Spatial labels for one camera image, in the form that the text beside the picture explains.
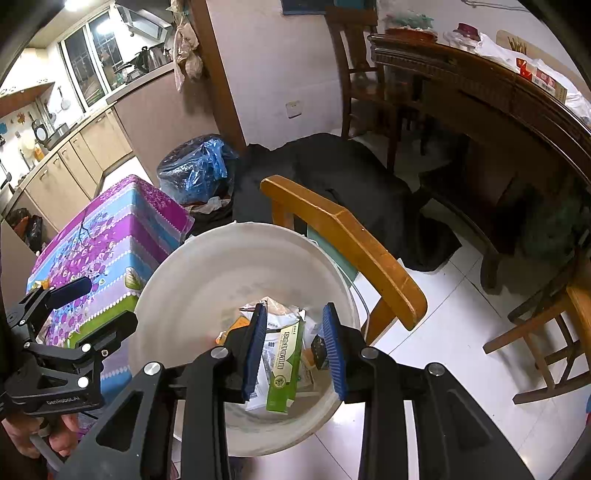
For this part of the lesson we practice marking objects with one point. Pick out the black wok on stove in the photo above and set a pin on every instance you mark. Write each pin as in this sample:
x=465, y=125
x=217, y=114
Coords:
x=140, y=62

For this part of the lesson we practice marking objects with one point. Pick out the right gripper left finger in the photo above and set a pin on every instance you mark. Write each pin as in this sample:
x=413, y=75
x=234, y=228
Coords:
x=132, y=439

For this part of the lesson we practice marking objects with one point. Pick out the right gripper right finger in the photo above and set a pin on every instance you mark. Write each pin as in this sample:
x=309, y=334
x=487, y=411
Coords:
x=456, y=439

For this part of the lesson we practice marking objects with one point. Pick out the range hood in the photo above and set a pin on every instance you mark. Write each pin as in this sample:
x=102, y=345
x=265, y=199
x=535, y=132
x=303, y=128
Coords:
x=143, y=22

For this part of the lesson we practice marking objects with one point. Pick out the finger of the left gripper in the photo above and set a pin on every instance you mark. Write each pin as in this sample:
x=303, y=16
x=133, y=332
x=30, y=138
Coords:
x=107, y=338
x=69, y=288

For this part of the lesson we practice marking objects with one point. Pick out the black cloth pile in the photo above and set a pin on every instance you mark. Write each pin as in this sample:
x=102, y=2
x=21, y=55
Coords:
x=349, y=174

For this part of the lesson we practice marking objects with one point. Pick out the dark wooden chair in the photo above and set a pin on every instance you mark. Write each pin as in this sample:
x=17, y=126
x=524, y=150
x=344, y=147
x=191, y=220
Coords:
x=361, y=80

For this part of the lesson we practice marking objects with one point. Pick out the blue black garbage bag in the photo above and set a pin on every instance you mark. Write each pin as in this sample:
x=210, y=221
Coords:
x=193, y=171

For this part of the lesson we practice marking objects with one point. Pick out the hanging beige cloth bag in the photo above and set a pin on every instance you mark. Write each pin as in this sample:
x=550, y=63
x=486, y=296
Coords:
x=187, y=63

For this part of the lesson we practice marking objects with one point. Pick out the dark left sleeve forearm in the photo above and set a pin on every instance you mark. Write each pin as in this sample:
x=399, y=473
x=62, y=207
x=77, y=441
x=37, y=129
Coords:
x=15, y=466

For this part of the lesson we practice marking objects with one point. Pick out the kitchen window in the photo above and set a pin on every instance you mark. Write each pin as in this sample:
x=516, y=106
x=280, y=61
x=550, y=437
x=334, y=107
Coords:
x=92, y=58

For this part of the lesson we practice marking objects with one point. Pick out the wooden wall shelf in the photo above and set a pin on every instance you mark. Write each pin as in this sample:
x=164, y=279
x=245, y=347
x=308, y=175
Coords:
x=20, y=98

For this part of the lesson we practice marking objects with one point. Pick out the floral striped tablecloth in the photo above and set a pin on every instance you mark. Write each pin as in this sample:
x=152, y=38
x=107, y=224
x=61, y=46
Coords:
x=117, y=241

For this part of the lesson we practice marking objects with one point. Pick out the green white toothpaste box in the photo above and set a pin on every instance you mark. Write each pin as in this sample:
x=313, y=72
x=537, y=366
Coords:
x=284, y=373

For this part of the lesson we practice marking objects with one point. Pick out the orange plastic wrapper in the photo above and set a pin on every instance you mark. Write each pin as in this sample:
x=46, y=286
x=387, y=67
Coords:
x=241, y=322

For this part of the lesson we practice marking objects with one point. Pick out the wooden stool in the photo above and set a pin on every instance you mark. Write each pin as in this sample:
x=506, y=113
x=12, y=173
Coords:
x=554, y=324

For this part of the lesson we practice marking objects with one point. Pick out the dark wooden dining table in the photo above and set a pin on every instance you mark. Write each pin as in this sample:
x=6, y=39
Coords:
x=517, y=168

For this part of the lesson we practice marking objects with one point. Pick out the white plastic bag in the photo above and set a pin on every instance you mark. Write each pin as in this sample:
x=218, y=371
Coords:
x=278, y=316

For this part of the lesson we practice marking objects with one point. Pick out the small black packet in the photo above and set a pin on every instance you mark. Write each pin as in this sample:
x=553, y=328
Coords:
x=319, y=353

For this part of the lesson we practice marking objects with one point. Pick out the small brown cardboard box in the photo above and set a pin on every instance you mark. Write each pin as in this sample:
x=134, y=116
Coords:
x=311, y=381

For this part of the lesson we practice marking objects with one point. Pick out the wall power socket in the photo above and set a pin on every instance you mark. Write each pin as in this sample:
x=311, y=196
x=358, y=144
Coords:
x=294, y=109

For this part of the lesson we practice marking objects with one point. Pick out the beige kitchen base cabinets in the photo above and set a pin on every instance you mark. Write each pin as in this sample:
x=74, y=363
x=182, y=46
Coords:
x=146, y=119

